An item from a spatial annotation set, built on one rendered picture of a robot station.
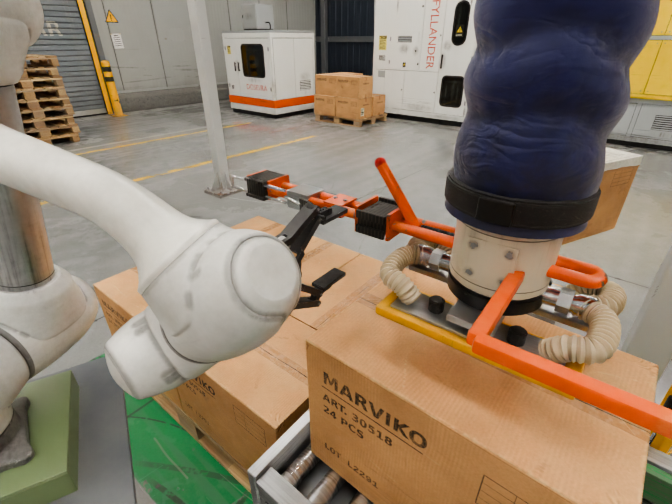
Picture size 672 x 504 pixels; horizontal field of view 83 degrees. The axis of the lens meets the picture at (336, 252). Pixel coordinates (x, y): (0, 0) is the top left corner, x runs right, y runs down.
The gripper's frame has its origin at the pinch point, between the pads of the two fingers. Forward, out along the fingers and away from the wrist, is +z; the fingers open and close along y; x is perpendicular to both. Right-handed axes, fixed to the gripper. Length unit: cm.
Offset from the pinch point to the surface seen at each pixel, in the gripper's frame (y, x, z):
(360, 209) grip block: -3.3, -1.7, 9.9
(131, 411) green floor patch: 120, -108, -14
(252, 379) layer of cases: 64, -36, 3
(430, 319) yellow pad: 9.5, 19.7, 1.9
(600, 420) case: 22, 49, 11
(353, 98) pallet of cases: 69, -421, 600
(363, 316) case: 23.2, 0.8, 9.6
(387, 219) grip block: -2.7, 4.7, 10.2
